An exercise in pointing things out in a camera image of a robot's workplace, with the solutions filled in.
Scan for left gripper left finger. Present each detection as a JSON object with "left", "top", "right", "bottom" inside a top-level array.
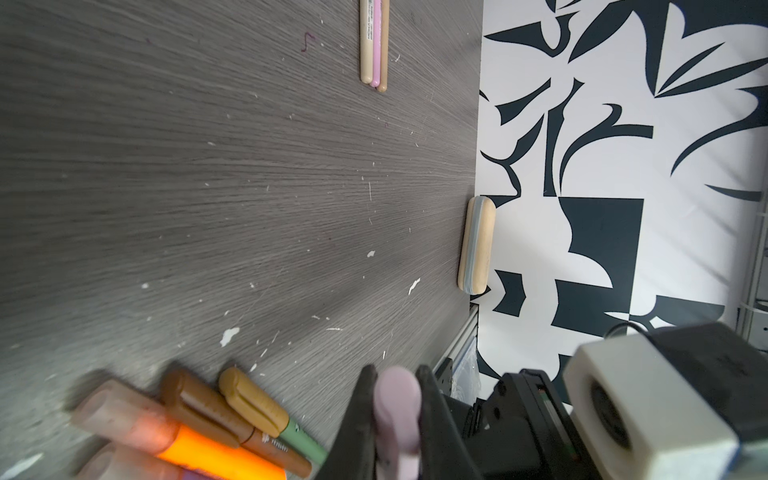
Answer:
[{"left": 315, "top": 364, "right": 378, "bottom": 480}]

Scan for purple marker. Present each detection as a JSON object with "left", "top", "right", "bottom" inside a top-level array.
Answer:
[{"left": 76, "top": 443, "right": 208, "bottom": 480}]

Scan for orange marker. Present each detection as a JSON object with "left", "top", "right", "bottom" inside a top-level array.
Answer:
[{"left": 71, "top": 380, "right": 286, "bottom": 479}]

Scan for pink pen body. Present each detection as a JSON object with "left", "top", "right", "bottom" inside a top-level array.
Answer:
[{"left": 370, "top": 0, "right": 383, "bottom": 88}]

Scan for olive green marker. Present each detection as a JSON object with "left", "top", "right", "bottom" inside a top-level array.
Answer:
[{"left": 218, "top": 367, "right": 328, "bottom": 466}]

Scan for brown pen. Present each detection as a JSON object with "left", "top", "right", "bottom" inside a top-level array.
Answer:
[{"left": 376, "top": 0, "right": 391, "bottom": 93}]

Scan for beige sponge block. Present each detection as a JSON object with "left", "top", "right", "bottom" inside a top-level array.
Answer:
[{"left": 457, "top": 196, "right": 496, "bottom": 295}]

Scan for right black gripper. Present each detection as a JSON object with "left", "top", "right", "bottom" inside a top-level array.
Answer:
[{"left": 445, "top": 369, "right": 600, "bottom": 479}]

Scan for green pen beige body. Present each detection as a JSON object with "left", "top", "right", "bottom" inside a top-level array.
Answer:
[{"left": 359, "top": 0, "right": 374, "bottom": 84}]

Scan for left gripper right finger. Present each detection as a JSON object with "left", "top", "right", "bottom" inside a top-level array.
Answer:
[{"left": 415, "top": 365, "right": 482, "bottom": 480}]

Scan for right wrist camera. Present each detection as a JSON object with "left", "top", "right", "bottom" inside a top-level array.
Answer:
[{"left": 563, "top": 323, "right": 767, "bottom": 479}]

